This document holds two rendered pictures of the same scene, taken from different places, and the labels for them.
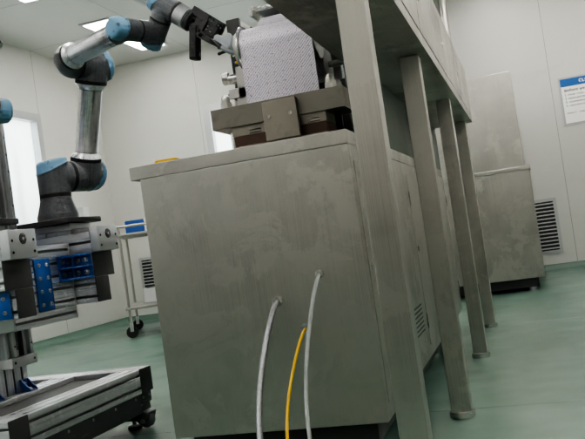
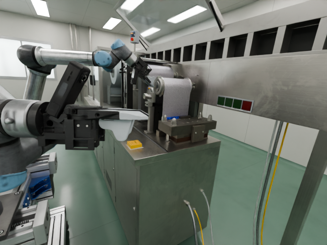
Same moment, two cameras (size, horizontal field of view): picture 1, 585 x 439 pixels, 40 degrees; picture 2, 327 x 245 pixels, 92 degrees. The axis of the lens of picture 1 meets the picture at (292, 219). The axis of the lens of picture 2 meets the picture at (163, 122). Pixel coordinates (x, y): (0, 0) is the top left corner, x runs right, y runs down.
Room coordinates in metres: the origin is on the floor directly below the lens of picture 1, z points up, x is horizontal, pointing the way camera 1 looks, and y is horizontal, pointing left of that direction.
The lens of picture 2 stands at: (1.78, 0.90, 1.31)
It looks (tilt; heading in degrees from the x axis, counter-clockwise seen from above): 16 degrees down; 312
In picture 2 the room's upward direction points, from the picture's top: 3 degrees clockwise
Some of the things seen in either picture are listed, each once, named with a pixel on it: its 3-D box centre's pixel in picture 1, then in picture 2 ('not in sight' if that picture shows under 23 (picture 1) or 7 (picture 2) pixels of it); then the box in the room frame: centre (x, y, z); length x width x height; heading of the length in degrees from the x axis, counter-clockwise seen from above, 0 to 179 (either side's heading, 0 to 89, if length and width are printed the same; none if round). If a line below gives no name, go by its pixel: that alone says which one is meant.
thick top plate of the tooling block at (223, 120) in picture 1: (284, 111); (188, 124); (2.36, -0.02, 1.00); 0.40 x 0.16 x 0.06; 74
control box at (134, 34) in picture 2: not in sight; (134, 37); (3.10, -0.10, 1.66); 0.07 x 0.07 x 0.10; 10
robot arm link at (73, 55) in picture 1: (90, 46); (63, 57); (2.76, 0.61, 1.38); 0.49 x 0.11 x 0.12; 48
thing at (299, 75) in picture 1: (282, 91); (175, 110); (2.49, -0.03, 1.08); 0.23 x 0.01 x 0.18; 74
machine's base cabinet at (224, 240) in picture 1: (353, 276); (124, 143); (3.47, -0.23, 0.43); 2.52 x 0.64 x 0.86; 164
